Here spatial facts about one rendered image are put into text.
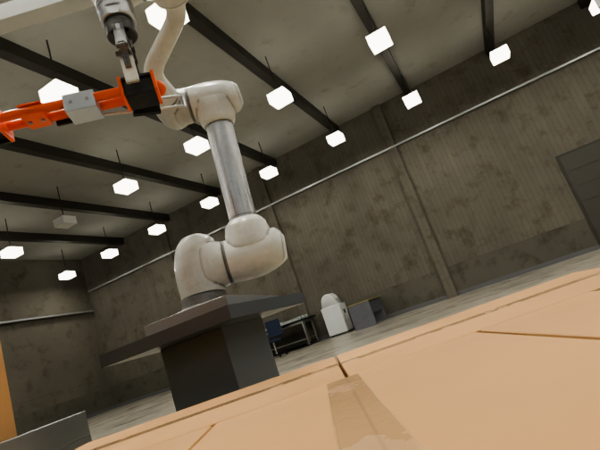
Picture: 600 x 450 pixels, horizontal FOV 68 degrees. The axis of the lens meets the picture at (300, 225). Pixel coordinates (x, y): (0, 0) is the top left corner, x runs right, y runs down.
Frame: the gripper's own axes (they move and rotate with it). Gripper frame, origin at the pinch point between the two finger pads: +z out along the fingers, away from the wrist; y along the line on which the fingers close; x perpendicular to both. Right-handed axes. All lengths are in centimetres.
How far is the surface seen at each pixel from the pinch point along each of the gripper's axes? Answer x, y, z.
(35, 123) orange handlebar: -24.0, 0.6, 1.9
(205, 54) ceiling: 102, -728, -539
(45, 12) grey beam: -56, -164, -182
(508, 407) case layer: 21, 72, 74
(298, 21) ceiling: 307, -687, -539
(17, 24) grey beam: -76, -169, -182
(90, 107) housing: -10.8, 4.2, 3.3
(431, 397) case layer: 20, 62, 74
